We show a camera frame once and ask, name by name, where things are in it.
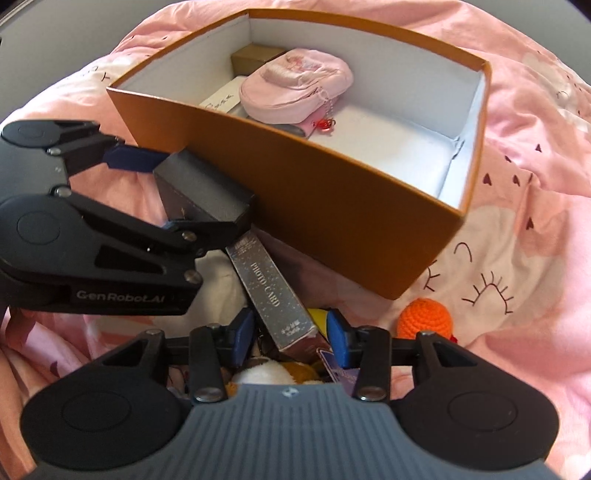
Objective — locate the long white box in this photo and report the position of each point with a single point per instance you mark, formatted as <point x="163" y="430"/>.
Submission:
<point x="224" y="97"/>

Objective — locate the silver card box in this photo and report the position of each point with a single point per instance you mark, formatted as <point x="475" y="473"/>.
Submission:
<point x="272" y="295"/>

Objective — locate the pink printed blanket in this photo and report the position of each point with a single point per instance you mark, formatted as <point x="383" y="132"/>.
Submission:
<point x="531" y="230"/>

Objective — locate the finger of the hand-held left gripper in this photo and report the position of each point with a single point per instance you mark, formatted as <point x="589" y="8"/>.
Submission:
<point x="184" y="235"/>
<point x="134" y="159"/>

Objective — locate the pink fabric pouch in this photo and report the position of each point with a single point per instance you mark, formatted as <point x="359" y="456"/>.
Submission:
<point x="295" y="83"/>

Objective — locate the dark grey box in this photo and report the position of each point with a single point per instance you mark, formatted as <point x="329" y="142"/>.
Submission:
<point x="203" y="189"/>

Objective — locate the small brown box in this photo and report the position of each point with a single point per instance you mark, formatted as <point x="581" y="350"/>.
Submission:
<point x="254" y="57"/>

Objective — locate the blue duck plush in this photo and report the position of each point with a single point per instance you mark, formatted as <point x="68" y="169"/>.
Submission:
<point x="317" y="319"/>

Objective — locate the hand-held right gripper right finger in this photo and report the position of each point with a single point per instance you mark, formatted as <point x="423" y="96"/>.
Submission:
<point x="338" y="339"/>

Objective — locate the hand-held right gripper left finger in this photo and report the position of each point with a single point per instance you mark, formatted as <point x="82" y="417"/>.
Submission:
<point x="242" y="339"/>

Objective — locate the orange crochet toy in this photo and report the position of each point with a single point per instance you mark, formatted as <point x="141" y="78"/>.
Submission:
<point x="425" y="318"/>

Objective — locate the orange cardboard box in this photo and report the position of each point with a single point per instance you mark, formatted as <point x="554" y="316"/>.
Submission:
<point x="346" y="207"/>

